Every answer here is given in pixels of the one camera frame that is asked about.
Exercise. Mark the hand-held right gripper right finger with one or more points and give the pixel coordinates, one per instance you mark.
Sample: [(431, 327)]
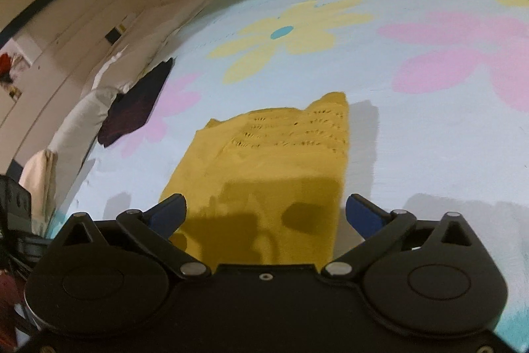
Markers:
[(363, 218)]

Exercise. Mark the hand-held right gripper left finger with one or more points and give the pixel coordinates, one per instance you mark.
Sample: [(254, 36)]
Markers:
[(169, 212)]

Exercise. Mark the yellow knit garment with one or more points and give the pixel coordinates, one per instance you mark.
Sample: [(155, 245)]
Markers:
[(268, 154)]

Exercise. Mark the beige cushion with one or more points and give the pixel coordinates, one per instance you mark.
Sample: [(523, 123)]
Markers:
[(39, 187)]

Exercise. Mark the floral printed bedsheet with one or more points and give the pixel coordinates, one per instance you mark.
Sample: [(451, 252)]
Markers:
[(413, 129)]

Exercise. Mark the dark maroon folded cloth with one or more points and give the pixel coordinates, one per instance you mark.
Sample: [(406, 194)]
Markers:
[(132, 109)]

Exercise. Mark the red and yellow object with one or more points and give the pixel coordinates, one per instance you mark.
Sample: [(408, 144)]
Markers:
[(9, 76)]

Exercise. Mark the dark wall socket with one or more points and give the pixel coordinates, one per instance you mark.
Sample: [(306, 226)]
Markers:
[(115, 33)]

